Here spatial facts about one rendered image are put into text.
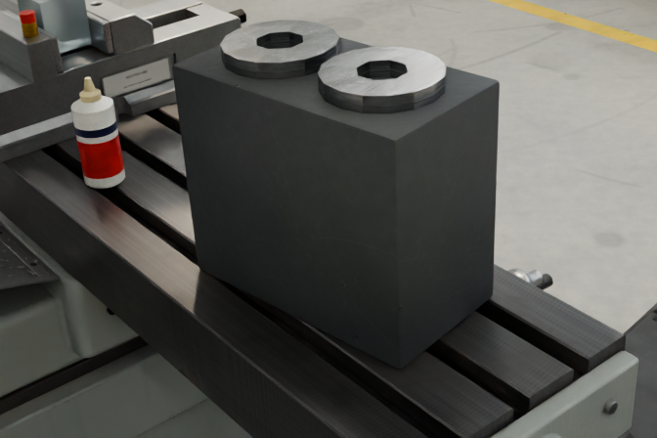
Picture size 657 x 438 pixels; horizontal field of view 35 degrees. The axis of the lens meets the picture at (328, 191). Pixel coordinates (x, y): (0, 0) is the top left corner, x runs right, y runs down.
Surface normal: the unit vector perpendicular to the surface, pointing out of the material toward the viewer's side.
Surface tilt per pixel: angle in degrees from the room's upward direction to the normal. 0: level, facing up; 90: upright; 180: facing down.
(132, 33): 90
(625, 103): 0
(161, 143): 0
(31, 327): 90
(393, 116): 0
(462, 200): 90
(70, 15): 90
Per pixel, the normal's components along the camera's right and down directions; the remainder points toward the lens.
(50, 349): 0.63, 0.35
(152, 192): -0.05, -0.87
